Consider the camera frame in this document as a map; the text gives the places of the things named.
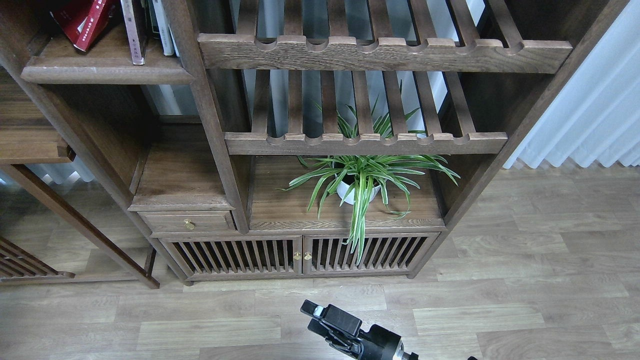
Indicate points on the green spine upright book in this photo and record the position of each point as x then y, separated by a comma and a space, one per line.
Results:
152, 19

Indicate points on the wooden side rack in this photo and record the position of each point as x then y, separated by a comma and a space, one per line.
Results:
19, 266

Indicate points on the maroon book white characters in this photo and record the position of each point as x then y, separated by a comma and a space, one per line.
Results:
134, 15

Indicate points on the dark wooden bookshelf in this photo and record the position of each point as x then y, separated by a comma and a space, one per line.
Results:
213, 135

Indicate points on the red paperback book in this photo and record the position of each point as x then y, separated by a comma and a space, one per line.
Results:
84, 21

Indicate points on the white upright book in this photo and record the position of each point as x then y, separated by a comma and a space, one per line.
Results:
166, 36

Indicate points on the green spider plant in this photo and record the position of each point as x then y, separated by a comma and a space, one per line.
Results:
360, 177

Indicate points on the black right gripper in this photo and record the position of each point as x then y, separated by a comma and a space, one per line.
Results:
342, 331

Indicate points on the white pleated curtain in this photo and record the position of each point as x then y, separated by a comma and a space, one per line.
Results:
596, 116

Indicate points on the brass drawer knob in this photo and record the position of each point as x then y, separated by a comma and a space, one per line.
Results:
189, 225

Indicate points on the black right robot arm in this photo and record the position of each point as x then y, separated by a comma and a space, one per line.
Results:
407, 356

